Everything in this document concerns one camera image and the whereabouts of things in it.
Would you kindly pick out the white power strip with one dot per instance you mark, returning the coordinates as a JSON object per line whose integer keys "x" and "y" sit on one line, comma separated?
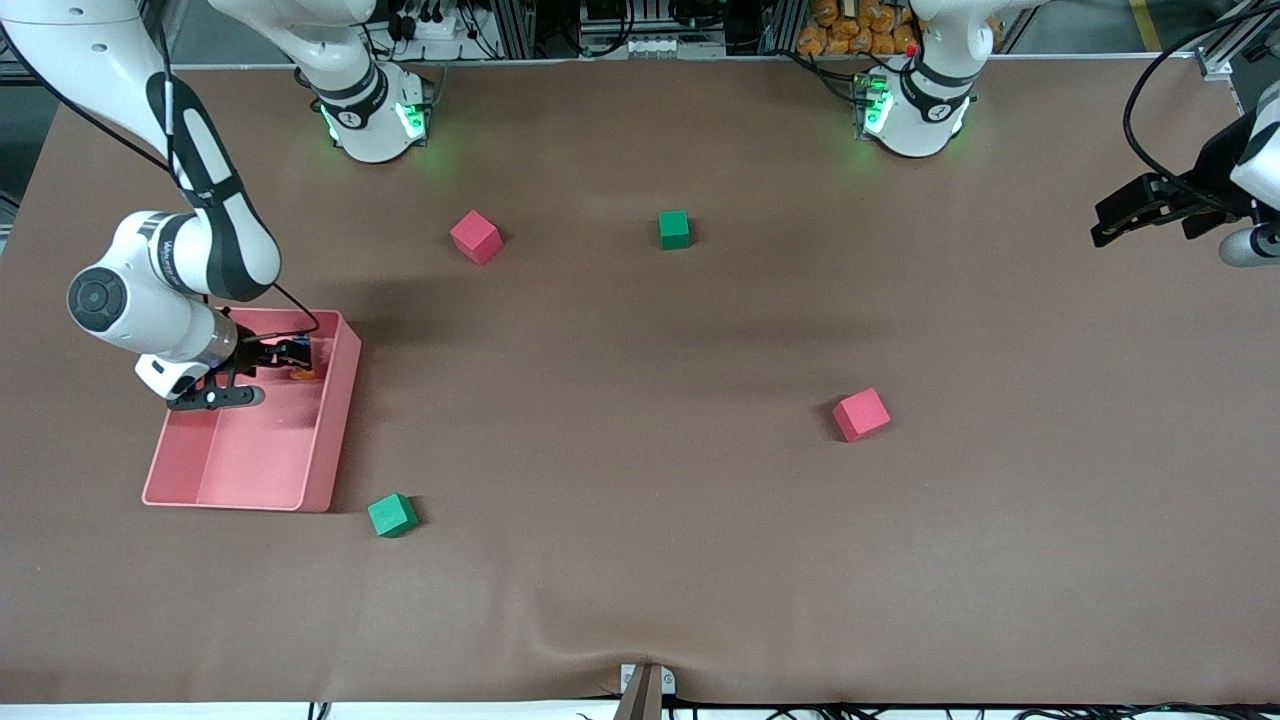
{"x": 440, "y": 28}

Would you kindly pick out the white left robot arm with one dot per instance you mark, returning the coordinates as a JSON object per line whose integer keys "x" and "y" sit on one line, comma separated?
{"x": 925, "y": 90}

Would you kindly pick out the metal table clamp bracket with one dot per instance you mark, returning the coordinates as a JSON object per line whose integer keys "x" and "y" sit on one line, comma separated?
{"x": 645, "y": 688}

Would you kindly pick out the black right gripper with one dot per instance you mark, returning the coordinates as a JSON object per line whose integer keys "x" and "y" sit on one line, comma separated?
{"x": 258, "y": 352}

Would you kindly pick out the aluminium frame post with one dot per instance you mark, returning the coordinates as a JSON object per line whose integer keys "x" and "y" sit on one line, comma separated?
{"x": 512, "y": 25}
{"x": 778, "y": 25}

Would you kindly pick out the pink foam cube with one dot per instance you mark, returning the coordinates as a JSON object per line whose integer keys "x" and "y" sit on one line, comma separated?
{"x": 860, "y": 415}
{"x": 475, "y": 238}

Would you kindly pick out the pink plastic tray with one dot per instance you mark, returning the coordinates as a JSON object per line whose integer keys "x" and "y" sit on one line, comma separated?
{"x": 260, "y": 450}

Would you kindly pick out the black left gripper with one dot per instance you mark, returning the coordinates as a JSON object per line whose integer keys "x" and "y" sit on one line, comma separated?
{"x": 1207, "y": 172}

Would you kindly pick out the brown table cover mat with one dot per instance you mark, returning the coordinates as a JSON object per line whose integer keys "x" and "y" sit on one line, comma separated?
{"x": 640, "y": 500}

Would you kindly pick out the orange snack bags pile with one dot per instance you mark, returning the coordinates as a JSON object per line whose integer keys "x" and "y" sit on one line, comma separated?
{"x": 840, "y": 35}

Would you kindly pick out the aluminium frame profile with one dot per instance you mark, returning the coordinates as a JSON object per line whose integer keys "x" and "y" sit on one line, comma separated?
{"x": 1225, "y": 50}

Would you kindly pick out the green foam cube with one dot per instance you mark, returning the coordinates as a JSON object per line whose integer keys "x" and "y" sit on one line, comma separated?
{"x": 392, "y": 515}
{"x": 674, "y": 230}

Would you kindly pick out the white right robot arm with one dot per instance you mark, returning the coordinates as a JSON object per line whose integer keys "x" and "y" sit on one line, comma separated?
{"x": 130, "y": 60}

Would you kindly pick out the white terminal block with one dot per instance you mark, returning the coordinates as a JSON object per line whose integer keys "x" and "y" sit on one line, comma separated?
{"x": 660, "y": 47}

